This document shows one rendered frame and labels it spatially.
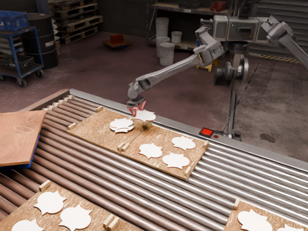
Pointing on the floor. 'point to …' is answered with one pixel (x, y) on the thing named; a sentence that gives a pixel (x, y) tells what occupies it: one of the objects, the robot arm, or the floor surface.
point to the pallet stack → (74, 18)
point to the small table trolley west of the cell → (19, 74)
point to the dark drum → (28, 49)
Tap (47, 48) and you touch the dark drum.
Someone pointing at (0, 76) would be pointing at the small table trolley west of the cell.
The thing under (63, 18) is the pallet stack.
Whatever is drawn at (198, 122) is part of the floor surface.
